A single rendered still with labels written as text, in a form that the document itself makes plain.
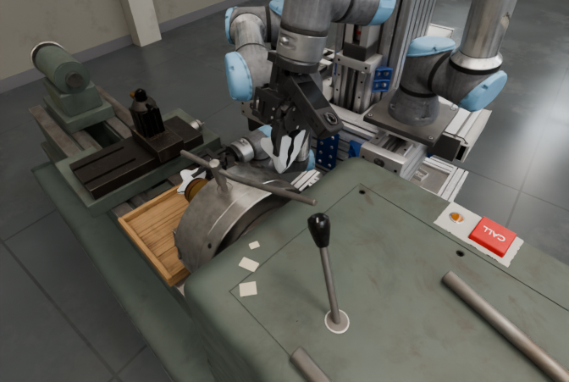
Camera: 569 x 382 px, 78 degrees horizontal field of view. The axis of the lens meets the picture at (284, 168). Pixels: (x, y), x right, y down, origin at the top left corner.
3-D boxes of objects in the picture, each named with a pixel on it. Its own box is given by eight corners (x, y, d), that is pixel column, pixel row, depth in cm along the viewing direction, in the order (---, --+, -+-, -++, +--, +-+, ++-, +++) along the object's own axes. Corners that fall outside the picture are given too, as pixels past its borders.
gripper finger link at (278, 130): (284, 148, 65) (292, 105, 60) (290, 152, 64) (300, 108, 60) (265, 155, 62) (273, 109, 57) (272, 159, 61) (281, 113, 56)
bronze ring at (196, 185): (226, 181, 92) (205, 168, 97) (197, 202, 87) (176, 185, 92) (232, 207, 98) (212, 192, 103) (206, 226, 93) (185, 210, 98)
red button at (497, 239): (512, 240, 64) (517, 233, 62) (499, 261, 61) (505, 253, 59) (479, 222, 67) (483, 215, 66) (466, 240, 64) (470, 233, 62)
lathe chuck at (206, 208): (302, 227, 103) (290, 155, 79) (219, 308, 91) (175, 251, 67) (281, 211, 108) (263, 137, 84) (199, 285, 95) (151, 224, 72)
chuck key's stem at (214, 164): (221, 197, 78) (206, 163, 69) (227, 191, 79) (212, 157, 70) (228, 202, 77) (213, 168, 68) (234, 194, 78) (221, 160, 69)
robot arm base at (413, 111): (399, 94, 118) (406, 67, 112) (444, 109, 111) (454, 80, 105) (378, 114, 109) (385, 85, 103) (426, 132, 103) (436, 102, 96)
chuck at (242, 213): (311, 234, 101) (301, 162, 77) (228, 318, 89) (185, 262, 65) (302, 227, 103) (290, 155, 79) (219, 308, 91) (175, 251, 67)
